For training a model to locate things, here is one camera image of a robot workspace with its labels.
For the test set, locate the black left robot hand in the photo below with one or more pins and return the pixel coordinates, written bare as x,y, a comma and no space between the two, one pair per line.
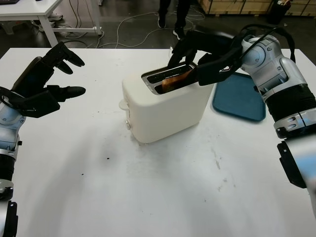
32,72

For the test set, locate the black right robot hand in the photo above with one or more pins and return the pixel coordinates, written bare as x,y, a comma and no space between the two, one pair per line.
209,42

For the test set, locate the browned toast slice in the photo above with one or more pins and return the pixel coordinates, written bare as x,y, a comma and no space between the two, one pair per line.
175,82

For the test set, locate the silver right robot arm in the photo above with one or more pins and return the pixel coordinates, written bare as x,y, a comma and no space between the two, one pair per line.
271,64

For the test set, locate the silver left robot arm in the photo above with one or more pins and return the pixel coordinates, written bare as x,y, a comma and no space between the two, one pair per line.
7,128

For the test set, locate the person beige jacket black trousers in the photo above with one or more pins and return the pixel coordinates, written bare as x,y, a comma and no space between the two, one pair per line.
181,14

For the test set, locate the cream two-slot toaster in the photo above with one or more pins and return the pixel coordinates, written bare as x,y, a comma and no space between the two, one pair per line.
168,113

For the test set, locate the wooden crate stack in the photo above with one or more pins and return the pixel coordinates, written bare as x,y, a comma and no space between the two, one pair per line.
237,6

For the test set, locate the grey step stool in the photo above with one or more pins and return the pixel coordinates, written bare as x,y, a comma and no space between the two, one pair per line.
7,27

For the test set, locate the white sneaker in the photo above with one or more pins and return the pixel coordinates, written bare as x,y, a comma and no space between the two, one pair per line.
55,17

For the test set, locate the white office desk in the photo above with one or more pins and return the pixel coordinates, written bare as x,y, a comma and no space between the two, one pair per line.
24,10

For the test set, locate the blue plastic tray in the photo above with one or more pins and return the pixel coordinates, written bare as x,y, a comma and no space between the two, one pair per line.
237,103

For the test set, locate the black trash bin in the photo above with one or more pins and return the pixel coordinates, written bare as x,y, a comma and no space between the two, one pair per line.
277,13

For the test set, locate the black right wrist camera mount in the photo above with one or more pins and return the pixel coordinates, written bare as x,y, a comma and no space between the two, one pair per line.
217,72

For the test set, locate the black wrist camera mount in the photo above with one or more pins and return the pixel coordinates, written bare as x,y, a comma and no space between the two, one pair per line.
217,72
37,105

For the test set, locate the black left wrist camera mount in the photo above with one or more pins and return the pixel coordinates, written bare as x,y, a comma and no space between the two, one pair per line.
37,105

